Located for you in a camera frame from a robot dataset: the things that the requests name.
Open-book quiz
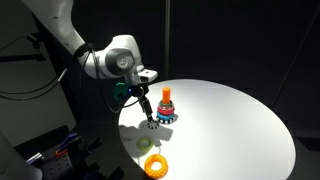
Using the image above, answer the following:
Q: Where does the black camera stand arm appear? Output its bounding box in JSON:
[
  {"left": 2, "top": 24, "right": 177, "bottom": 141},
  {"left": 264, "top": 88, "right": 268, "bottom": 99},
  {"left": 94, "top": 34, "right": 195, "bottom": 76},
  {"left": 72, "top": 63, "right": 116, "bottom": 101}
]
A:
[{"left": 0, "top": 32, "right": 48, "bottom": 64}]

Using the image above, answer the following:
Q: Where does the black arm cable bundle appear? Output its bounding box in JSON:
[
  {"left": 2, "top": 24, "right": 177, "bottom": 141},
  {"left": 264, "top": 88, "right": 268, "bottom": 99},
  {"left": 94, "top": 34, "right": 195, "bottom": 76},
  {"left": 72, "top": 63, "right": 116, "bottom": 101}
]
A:
[{"left": 0, "top": 66, "right": 71, "bottom": 102}]

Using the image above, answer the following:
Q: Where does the silver aluminium bar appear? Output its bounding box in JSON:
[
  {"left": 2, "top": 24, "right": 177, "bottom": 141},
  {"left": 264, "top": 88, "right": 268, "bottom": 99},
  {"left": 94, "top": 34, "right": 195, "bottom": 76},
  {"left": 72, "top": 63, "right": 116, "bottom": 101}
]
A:
[{"left": 25, "top": 151, "right": 44, "bottom": 165}]

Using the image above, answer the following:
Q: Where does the black handled clamp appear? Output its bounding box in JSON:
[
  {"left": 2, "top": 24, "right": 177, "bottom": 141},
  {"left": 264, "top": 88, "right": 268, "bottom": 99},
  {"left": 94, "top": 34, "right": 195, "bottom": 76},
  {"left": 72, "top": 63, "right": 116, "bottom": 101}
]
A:
[{"left": 79, "top": 137, "right": 104, "bottom": 157}]

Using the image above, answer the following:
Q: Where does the perforated black breadboard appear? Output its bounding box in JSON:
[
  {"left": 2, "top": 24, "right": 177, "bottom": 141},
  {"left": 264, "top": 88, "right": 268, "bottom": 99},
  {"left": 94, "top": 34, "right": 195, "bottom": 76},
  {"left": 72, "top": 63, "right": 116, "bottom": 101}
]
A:
[{"left": 25, "top": 146, "right": 98, "bottom": 180}]

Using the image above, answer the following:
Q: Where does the orange stacker post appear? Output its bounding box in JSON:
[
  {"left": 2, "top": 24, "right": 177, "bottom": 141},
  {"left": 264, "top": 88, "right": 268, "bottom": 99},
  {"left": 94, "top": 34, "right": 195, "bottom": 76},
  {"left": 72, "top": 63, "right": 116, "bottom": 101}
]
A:
[{"left": 161, "top": 86, "right": 172, "bottom": 105}]

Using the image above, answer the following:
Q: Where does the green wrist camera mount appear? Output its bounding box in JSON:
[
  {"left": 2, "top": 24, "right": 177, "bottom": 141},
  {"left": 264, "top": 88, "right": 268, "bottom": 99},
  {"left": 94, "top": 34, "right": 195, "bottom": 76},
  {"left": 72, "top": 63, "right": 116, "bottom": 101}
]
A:
[{"left": 112, "top": 82, "right": 130, "bottom": 102}]

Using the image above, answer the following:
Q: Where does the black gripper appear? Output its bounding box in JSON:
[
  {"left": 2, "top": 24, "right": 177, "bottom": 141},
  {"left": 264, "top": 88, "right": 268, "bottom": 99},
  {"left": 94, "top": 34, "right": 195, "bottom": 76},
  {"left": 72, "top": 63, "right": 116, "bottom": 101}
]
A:
[{"left": 128, "top": 83, "right": 158, "bottom": 124}]

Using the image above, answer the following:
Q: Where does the orange bumpy ring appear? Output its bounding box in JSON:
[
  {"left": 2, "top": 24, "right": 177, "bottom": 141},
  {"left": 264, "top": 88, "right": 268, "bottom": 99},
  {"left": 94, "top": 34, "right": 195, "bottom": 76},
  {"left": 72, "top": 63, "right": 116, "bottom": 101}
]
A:
[{"left": 144, "top": 153, "right": 170, "bottom": 178}]

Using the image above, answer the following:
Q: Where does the teal thin ring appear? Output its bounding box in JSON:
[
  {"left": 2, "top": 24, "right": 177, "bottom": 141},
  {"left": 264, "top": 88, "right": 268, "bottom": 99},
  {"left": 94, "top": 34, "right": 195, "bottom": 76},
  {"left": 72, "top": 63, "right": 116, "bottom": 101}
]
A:
[{"left": 158, "top": 101, "right": 175, "bottom": 110}]

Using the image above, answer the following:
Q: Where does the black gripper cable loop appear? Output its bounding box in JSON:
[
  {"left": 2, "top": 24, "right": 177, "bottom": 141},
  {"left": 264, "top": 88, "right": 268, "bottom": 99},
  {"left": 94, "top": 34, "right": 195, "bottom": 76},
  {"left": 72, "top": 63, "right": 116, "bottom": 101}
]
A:
[{"left": 78, "top": 49, "right": 148, "bottom": 115}]

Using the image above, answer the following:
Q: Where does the black white striped ring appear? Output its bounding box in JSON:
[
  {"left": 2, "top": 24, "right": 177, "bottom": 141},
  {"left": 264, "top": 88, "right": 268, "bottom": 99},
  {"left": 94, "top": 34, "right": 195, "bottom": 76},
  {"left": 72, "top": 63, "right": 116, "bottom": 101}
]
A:
[{"left": 155, "top": 114, "right": 178, "bottom": 126}]

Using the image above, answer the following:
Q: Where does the purple handled clamp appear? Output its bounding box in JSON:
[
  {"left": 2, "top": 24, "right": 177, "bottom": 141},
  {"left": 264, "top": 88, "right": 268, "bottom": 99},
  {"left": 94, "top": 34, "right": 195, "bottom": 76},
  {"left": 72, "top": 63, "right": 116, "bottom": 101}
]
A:
[{"left": 54, "top": 132, "right": 82, "bottom": 158}]

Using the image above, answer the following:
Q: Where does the green bumpy ring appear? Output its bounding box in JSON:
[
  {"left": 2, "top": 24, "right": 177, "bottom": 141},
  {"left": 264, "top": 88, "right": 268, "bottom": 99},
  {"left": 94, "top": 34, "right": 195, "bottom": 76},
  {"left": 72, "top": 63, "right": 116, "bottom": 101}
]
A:
[{"left": 136, "top": 136, "right": 155, "bottom": 152}]

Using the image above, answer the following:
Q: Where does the black white beaded ring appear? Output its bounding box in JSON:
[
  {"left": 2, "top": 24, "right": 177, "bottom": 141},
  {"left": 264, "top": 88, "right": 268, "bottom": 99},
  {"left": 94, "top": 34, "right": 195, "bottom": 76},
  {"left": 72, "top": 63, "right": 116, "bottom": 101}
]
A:
[{"left": 146, "top": 120, "right": 161, "bottom": 131}]

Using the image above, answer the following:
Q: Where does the red stacker ring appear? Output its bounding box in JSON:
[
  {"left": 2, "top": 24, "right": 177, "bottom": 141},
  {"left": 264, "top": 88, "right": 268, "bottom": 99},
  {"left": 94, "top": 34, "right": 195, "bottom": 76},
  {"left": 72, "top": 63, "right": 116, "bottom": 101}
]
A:
[{"left": 156, "top": 105, "right": 176, "bottom": 116}]

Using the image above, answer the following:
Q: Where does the blue stacker ring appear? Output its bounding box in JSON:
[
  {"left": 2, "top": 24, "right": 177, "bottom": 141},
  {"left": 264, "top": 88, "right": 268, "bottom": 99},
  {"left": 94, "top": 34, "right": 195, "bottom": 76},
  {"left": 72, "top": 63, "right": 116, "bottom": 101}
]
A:
[{"left": 155, "top": 111, "right": 177, "bottom": 122}]

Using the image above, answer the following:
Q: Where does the grey vertical metal pole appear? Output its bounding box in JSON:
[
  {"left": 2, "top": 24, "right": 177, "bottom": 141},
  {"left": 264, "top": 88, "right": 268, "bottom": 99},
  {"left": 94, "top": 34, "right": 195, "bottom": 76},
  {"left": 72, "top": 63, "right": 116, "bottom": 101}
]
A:
[{"left": 163, "top": 0, "right": 171, "bottom": 81}]

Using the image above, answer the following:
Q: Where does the thin grey cable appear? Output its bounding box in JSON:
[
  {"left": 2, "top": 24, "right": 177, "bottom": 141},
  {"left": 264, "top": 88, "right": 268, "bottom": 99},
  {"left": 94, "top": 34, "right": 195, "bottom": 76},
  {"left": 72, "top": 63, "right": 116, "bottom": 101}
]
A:
[{"left": 0, "top": 33, "right": 33, "bottom": 53}]

